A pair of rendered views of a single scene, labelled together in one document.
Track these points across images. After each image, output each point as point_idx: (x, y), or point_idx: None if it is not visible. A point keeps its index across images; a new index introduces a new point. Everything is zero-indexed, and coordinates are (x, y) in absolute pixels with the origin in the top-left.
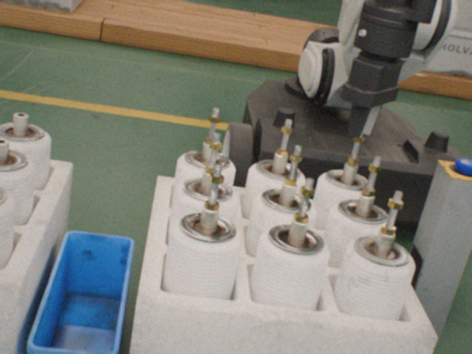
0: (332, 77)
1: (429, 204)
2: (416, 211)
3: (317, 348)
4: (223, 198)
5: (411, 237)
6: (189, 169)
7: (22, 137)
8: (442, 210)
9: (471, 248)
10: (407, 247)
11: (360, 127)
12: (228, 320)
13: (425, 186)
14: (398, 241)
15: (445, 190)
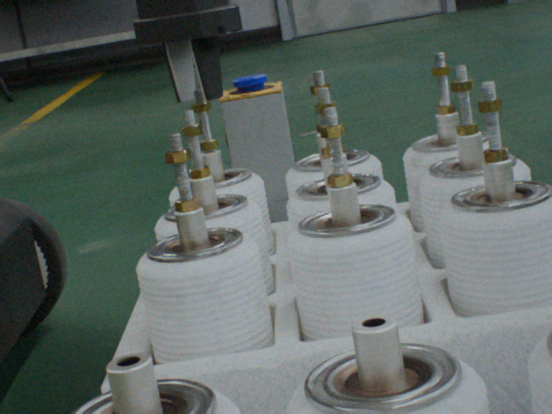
0: None
1: (248, 158)
2: (29, 296)
3: None
4: (379, 205)
5: (12, 356)
6: (241, 255)
7: (191, 397)
8: (289, 140)
9: (47, 318)
10: (48, 357)
11: (220, 75)
12: None
13: (19, 250)
14: (27, 364)
15: (278, 114)
